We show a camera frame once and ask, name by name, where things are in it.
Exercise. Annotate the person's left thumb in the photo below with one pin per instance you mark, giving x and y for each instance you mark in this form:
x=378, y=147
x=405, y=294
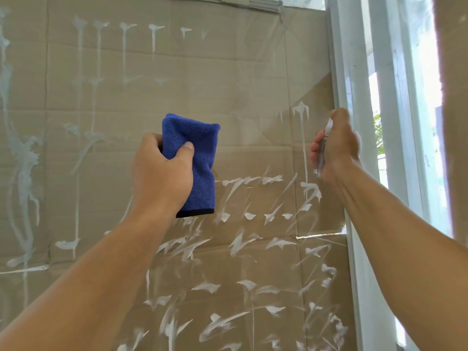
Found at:
x=184, y=149

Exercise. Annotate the person's right fingers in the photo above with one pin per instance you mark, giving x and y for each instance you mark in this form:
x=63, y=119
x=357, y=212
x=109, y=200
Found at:
x=316, y=149

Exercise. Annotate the white window frame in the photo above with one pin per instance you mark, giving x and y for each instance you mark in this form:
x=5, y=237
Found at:
x=369, y=179

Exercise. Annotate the person's left forearm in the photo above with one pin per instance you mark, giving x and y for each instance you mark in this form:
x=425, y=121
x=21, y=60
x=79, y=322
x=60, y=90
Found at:
x=76, y=285

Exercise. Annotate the brown cardboard sheet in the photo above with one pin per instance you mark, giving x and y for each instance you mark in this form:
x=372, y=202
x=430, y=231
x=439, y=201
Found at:
x=219, y=87

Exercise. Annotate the person's right forearm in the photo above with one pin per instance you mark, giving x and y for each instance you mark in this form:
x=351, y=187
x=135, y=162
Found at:
x=406, y=252

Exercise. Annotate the clear spray bottle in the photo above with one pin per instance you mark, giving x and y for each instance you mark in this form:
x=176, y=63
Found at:
x=324, y=146

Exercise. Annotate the smeared glass pane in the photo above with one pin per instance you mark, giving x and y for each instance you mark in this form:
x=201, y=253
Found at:
x=175, y=179

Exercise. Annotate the person's right hand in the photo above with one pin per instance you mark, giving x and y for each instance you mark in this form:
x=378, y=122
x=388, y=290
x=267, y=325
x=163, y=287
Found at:
x=340, y=149

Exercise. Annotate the green tree foliage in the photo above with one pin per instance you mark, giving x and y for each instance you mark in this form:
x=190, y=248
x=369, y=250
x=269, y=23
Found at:
x=378, y=133

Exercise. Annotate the blue microfiber cloth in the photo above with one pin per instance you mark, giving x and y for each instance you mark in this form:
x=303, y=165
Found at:
x=193, y=160

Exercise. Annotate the person's left hand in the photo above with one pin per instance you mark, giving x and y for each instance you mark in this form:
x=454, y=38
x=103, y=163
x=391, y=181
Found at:
x=161, y=179

